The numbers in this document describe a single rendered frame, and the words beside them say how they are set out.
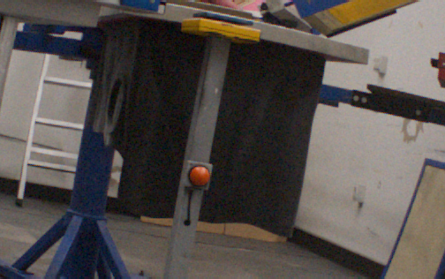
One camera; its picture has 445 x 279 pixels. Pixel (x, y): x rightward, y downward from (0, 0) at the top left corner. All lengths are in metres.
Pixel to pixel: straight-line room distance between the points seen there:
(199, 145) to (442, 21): 3.81
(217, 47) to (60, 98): 4.95
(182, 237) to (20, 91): 4.93
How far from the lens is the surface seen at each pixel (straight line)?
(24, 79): 7.15
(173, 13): 2.45
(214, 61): 2.27
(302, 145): 2.65
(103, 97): 2.86
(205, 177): 2.24
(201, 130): 2.27
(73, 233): 3.80
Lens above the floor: 0.79
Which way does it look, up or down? 3 degrees down
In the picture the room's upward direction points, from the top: 10 degrees clockwise
